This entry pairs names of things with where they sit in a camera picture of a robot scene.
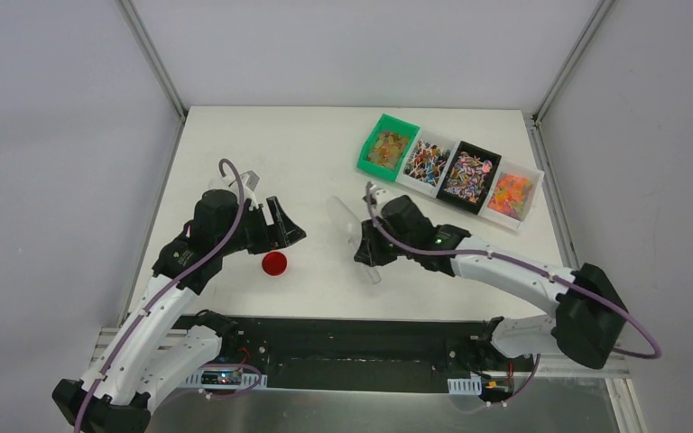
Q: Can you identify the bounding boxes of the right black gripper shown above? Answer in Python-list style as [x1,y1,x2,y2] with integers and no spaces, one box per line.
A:
[356,216,416,267]

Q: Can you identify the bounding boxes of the clear plastic scoop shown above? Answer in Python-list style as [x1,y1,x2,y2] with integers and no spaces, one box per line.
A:
[326,195,382,285]

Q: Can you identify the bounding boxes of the clear plastic jar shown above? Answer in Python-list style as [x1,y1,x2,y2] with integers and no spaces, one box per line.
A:
[208,170,259,198]

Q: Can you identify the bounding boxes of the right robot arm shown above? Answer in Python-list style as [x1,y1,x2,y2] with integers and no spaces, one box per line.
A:
[354,189,627,370]

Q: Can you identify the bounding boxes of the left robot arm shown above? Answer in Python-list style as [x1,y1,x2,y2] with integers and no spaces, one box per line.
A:
[52,189,306,432]

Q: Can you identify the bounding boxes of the red jar lid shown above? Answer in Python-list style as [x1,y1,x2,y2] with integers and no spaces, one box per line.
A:
[262,251,288,277]

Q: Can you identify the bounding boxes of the white lollipop bin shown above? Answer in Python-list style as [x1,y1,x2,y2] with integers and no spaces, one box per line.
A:
[395,129,459,198]

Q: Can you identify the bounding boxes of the green candy bin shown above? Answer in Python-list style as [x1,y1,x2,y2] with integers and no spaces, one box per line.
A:
[356,114,420,182]

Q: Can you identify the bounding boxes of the black candy bin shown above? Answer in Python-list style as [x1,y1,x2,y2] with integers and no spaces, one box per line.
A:
[436,141,502,215]

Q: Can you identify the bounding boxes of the white gummy bin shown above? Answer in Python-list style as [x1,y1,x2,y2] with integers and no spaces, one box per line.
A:
[477,158,544,233]

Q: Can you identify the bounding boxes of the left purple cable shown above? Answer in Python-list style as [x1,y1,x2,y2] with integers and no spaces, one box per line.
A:
[73,158,251,433]

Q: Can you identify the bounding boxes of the purple cable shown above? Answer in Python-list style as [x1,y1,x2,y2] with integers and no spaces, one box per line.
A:
[73,158,251,433]
[364,181,663,361]

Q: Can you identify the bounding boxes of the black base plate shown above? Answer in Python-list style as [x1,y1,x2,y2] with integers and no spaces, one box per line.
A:
[216,316,535,393]

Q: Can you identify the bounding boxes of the aluminium frame rail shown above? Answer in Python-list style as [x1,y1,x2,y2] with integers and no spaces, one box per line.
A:
[531,352,631,379]

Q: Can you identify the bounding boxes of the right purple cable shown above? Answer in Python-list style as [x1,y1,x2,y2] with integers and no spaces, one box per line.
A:
[364,181,663,361]

